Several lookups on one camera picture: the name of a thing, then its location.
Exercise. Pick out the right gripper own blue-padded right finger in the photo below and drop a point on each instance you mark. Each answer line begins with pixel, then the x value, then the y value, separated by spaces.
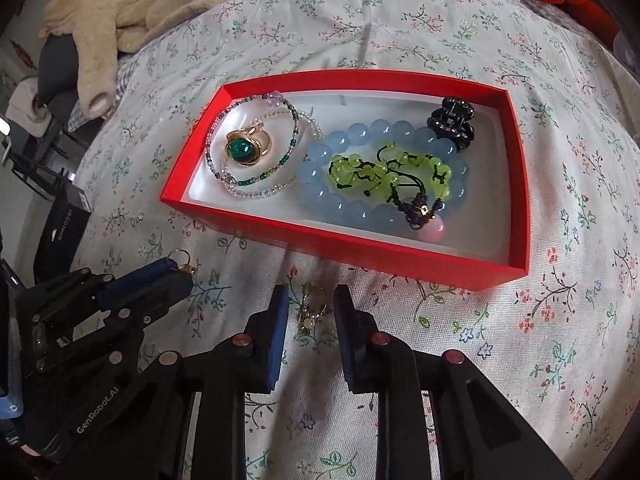
pixel 479 434

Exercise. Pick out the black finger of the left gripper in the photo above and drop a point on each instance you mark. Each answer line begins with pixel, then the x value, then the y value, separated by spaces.
pixel 154 304

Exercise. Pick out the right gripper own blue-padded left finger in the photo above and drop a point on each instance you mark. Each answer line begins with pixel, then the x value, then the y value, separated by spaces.
pixel 201 399

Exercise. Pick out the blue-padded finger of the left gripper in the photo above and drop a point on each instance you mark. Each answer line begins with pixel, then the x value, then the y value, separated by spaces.
pixel 138 282

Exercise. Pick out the small gold earring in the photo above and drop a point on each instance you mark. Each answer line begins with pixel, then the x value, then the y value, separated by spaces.
pixel 314 304

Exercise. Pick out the gold ring green stone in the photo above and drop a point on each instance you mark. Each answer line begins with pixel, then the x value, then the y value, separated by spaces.
pixel 248 145

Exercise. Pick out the green bead bracelet pink charm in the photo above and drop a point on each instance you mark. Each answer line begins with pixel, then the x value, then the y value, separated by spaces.
pixel 399 188

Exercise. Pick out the dark rhinestone hair claw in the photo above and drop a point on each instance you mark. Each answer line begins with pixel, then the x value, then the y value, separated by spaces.
pixel 452 121

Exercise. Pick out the red cardboard jewelry box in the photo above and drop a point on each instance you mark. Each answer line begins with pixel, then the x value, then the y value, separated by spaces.
pixel 287 198

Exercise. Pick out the person's hand on gripper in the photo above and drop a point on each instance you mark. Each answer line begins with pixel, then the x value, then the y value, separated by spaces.
pixel 28 445

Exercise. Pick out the black box on floor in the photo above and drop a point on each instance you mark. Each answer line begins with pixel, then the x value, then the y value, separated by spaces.
pixel 62 233

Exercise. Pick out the beige fleece garment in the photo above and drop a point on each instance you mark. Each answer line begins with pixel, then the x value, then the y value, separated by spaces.
pixel 101 29

